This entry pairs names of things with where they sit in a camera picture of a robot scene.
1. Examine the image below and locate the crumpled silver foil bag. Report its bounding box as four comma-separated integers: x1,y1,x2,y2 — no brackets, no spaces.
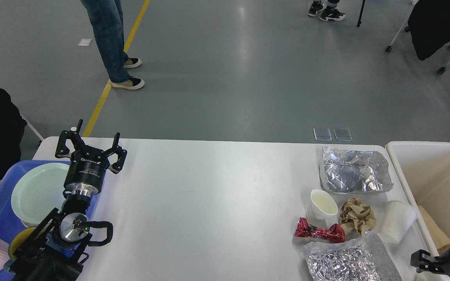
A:
302,231,402,281

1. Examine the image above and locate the pink plate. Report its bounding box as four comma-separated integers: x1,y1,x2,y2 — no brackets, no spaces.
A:
20,219,40,228

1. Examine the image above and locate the crumpled brown paper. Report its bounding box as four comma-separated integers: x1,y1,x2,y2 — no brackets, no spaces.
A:
339,198,377,235

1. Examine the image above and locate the white lid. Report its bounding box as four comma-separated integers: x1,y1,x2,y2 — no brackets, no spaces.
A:
378,201,417,246

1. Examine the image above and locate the red foil wrapper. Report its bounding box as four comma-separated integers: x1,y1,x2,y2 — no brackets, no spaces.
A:
293,217,345,244

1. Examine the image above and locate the white paper cup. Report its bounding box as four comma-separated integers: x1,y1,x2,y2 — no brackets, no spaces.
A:
306,190,339,221

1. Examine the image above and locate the dark teal mug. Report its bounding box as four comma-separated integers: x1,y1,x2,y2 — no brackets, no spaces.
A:
4,226,50,274

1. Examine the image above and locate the person in black and jeans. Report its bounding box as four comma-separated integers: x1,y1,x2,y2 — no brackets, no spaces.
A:
81,0,145,90

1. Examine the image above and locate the brown paper bag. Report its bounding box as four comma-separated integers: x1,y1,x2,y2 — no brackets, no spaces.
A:
418,206,450,254

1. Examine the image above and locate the light green plate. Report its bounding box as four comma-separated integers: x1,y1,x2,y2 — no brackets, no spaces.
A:
11,161,69,223

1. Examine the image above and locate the beige plastic bin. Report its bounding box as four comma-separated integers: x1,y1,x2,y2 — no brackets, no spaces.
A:
386,142,450,239

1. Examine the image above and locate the black jacket on chair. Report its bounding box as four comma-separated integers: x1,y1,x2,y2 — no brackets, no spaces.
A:
400,0,450,60

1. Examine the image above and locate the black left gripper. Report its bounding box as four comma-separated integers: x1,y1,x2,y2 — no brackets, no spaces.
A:
54,119,127,196

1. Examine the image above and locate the blue plastic tray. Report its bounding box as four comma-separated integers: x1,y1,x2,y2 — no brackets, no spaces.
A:
0,160,97,281

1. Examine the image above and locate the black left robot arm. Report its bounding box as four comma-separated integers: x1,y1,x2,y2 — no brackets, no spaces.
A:
5,120,127,281

